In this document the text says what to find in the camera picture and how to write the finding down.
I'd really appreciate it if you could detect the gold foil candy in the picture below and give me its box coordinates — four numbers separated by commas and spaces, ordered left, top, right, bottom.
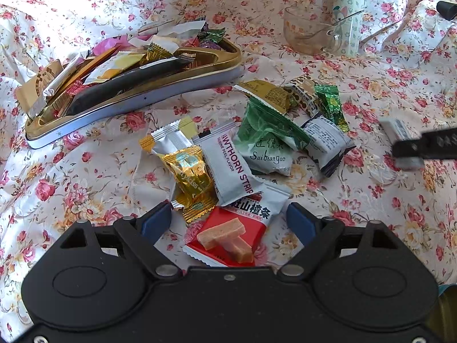
160, 145, 218, 224

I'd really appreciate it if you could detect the red hawthorn strip packet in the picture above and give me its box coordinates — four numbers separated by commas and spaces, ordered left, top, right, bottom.
183, 181, 290, 267

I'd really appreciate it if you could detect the grey hawthorn strip packet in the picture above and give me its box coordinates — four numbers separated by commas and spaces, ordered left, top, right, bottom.
192, 121, 264, 207

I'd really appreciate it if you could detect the white black text packet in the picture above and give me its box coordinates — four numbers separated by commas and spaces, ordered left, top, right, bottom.
301, 114, 356, 177

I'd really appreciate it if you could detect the silver yellow snack packet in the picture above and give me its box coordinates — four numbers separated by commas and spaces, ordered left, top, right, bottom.
139, 116, 198, 156

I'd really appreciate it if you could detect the green Suibianguo packet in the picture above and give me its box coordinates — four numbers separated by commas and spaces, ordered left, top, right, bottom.
233, 97, 310, 177

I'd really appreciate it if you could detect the green foil candy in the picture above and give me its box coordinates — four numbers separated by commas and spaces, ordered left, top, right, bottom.
314, 84, 349, 132

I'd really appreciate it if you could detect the yellow olive snack packet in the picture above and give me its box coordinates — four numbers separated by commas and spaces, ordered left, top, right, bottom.
233, 80, 292, 115

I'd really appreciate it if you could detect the leopard pattern candy packet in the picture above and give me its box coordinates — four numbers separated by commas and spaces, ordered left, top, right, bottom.
284, 76, 321, 118

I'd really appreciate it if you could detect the floral sofa cover cloth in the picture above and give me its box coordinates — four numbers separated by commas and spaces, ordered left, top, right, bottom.
1, 0, 456, 339

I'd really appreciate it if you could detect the thin metal stick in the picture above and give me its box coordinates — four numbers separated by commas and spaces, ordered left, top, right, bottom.
359, 21, 401, 50

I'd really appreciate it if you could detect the snack-filled tin lid tray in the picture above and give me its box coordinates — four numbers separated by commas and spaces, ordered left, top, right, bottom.
16, 19, 242, 149

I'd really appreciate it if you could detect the metal spoon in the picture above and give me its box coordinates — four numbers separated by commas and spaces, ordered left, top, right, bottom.
303, 9, 364, 39

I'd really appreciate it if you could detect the clear glass cup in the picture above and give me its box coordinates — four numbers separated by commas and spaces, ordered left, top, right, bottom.
283, 6, 342, 56

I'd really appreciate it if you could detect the mint green thermos bottle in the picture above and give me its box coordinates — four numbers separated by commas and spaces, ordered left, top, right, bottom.
328, 0, 365, 57

